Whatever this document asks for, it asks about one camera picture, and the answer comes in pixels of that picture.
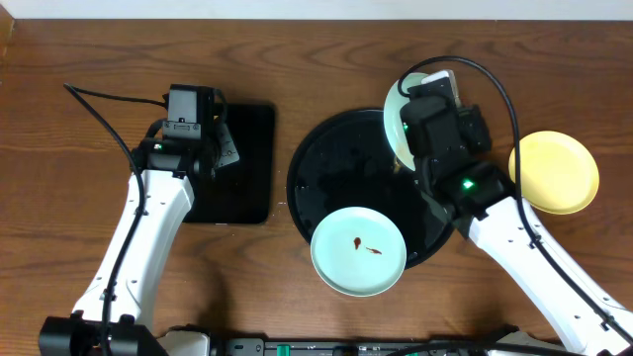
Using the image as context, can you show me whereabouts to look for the yellow plate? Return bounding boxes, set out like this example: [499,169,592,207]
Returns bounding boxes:
[508,131,599,215]

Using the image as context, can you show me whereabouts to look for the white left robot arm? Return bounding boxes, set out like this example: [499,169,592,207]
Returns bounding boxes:
[39,121,239,355]

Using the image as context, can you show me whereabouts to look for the black rectangular tray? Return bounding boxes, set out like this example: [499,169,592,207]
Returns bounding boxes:
[184,104,276,224]

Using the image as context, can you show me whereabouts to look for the round black tray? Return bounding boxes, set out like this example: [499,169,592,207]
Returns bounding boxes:
[286,109,454,268]

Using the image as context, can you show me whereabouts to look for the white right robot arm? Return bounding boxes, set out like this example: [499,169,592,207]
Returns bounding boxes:
[385,92,632,355]

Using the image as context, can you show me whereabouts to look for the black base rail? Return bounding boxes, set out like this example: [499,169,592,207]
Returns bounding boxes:
[162,336,560,356]

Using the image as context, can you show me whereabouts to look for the mint plate with sauce smear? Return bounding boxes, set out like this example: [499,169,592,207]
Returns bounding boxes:
[383,80,415,171]

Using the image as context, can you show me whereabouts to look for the mint plate with two drops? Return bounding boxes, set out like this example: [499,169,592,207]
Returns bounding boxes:
[310,207,407,298]

